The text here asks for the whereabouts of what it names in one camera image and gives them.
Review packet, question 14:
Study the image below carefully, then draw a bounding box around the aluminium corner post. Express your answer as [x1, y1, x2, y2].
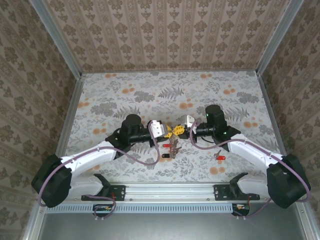
[29, 0, 83, 79]
[255, 0, 305, 76]

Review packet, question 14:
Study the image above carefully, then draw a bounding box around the aluminium front mounting rail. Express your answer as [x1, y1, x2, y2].
[59, 182, 266, 203]

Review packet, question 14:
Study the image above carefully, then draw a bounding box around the grey metal front panel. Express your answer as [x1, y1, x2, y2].
[37, 212, 310, 240]

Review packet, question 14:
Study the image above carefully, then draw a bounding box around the aluminium right side rail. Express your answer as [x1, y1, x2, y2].
[257, 73, 288, 161]

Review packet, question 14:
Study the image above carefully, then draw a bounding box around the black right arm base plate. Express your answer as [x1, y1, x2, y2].
[213, 184, 261, 202]

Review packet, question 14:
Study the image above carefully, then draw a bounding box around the aluminium left corner post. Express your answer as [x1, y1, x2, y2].
[29, 0, 83, 79]

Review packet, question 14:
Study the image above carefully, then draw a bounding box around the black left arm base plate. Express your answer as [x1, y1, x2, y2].
[81, 184, 126, 202]

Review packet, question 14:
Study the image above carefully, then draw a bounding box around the aluminium right corner post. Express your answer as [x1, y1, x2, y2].
[255, 0, 305, 76]

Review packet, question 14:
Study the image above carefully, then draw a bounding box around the large metal keyring with rings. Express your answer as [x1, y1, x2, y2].
[167, 138, 182, 160]

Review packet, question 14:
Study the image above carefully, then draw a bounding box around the aluminium front frame bar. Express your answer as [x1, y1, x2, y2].
[294, 202, 320, 240]
[21, 202, 47, 240]

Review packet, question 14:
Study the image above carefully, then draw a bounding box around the aluminium back edge rail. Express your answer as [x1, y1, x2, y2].
[81, 69, 258, 75]

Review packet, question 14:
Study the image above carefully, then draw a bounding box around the silver key with red tag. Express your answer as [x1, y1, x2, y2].
[213, 150, 227, 161]

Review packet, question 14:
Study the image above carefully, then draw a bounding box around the aluminium left side rail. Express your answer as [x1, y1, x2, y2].
[54, 73, 86, 157]

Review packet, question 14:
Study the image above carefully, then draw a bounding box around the grey slotted cable duct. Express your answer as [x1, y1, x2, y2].
[44, 202, 251, 214]

